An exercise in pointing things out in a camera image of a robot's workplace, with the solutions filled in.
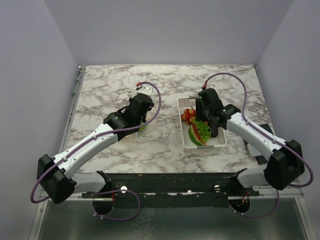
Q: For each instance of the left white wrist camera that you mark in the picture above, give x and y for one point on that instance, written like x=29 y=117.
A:
x=145 y=89

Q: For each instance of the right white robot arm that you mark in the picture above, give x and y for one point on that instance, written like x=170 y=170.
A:
x=284 y=164

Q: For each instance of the clear zip top bag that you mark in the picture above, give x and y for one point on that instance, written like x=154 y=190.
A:
x=150 y=128

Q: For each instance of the red strawberry pile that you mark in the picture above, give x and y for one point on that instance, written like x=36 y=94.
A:
x=188 y=116

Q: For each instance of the green lime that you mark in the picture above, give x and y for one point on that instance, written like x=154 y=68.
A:
x=142 y=128

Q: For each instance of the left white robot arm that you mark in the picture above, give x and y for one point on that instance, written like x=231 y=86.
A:
x=56 y=175

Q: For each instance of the purple eggplant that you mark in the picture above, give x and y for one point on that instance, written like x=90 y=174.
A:
x=214 y=130

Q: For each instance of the aluminium rail frame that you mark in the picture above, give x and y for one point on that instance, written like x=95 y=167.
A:
x=171 y=137

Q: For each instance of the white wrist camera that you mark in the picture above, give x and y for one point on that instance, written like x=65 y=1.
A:
x=145 y=89
x=208 y=86

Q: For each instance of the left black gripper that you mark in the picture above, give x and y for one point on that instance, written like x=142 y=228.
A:
x=144 y=119

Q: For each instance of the watermelon slice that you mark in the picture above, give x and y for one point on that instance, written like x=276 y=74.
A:
x=195 y=137

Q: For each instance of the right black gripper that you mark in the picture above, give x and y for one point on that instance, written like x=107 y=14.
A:
x=199 y=115

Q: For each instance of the white plastic basket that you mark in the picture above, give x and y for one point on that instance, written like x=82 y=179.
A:
x=188 y=145

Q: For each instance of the green grape bunch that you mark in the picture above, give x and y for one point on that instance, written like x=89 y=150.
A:
x=203 y=128

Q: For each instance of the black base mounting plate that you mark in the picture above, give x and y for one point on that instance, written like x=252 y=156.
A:
x=171 y=190

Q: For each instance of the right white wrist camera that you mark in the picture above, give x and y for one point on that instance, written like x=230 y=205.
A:
x=208 y=86

